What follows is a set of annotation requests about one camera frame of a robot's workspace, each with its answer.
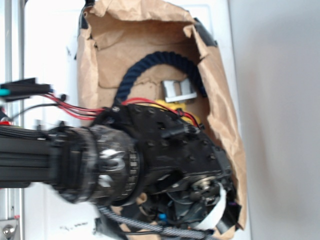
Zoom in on brown paper bag bin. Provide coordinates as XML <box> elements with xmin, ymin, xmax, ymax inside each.
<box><xmin>76</xmin><ymin>0</ymin><xmax>247</xmax><ymax>240</ymax></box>

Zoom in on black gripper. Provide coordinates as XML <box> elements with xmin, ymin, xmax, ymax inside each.
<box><xmin>112</xmin><ymin>104</ymin><xmax>238</xmax><ymax>229</ymax></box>

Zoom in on red and black wires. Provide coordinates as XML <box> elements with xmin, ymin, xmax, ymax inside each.
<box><xmin>9</xmin><ymin>92</ymin><xmax>201</xmax><ymax>126</ymax></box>

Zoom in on yellow towel cloth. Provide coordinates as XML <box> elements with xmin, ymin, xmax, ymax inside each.
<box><xmin>155</xmin><ymin>99</ymin><xmax>202</xmax><ymax>127</ymax></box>

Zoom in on dark blue rope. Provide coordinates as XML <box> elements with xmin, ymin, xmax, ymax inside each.
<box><xmin>116</xmin><ymin>51</ymin><xmax>207</xmax><ymax>104</ymax></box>

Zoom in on silver metal bracket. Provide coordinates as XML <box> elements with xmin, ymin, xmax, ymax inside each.
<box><xmin>161</xmin><ymin>78</ymin><xmax>197</xmax><ymax>103</ymax></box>

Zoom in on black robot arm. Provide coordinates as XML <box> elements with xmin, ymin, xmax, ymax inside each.
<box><xmin>0</xmin><ymin>104</ymin><xmax>241</xmax><ymax>227</ymax></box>

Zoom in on aluminium frame rail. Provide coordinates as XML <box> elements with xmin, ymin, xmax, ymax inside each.
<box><xmin>0</xmin><ymin>0</ymin><xmax>24</xmax><ymax>240</ymax></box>

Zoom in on blue ball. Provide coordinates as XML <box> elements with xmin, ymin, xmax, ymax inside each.
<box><xmin>158</xmin><ymin>213</ymin><xmax>167</xmax><ymax>222</ymax></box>

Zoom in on black connector block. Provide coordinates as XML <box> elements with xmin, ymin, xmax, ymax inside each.
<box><xmin>0</xmin><ymin>77</ymin><xmax>54</xmax><ymax>103</ymax></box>

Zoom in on braided grey cable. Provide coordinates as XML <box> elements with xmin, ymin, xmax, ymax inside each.
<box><xmin>97</xmin><ymin>205</ymin><xmax>213</xmax><ymax>240</ymax></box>

